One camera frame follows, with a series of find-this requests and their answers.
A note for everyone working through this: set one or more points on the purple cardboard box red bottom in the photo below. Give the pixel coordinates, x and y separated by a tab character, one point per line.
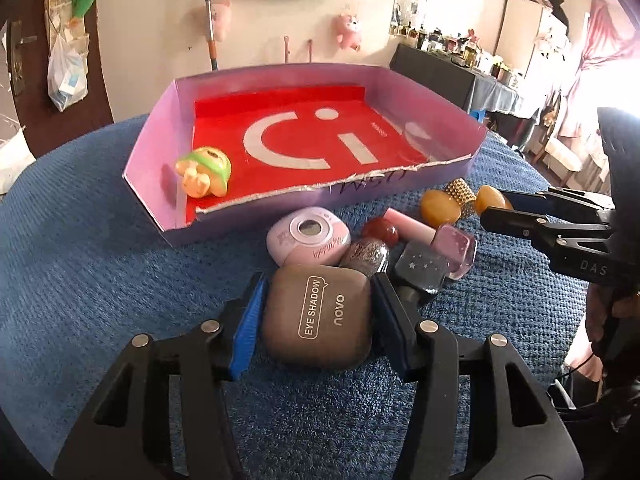
150	185

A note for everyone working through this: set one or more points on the table with dark cloth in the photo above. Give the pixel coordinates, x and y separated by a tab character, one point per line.
435	75

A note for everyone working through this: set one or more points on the white cabinet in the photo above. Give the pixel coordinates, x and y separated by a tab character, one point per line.
525	25

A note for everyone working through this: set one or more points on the dark wooden door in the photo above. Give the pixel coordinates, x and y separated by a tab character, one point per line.
30	85

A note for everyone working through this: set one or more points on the pink plush pig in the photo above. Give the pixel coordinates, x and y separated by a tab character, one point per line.
348	30

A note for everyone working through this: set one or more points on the dark star nail polish bottle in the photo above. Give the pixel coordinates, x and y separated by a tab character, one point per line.
422	267

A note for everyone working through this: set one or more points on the mop with orange grip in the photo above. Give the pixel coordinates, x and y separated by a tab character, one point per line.
210	25

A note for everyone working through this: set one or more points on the pink curtain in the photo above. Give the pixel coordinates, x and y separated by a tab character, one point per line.
595	60

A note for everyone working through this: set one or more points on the white plastic bag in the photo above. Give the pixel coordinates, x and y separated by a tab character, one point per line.
65	75

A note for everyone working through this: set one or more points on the pink nail polish bottle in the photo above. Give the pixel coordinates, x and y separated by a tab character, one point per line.
452	252

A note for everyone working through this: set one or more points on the small amber stone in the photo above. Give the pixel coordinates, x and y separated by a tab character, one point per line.
490	200

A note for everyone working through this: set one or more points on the brown eyeshadow case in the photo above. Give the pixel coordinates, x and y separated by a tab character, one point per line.
320	320

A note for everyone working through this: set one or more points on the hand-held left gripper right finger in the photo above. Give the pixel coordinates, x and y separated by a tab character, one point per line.
387	320

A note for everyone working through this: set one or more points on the white plastic sheet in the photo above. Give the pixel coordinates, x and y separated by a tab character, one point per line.
10	160

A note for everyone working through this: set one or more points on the row of small bottles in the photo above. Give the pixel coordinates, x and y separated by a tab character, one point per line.
450	40

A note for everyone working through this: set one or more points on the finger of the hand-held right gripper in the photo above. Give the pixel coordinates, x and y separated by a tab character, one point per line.
525	232
540	200

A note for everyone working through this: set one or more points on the pink round toy camera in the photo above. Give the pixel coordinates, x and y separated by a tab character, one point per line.
305	240

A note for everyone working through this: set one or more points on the person's right hand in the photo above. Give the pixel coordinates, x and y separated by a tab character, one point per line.
597	315

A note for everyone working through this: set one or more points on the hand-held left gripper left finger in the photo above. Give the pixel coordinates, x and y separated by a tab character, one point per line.
247	325

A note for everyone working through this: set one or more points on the green yellow toy figure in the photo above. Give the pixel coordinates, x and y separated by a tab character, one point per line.
205	170

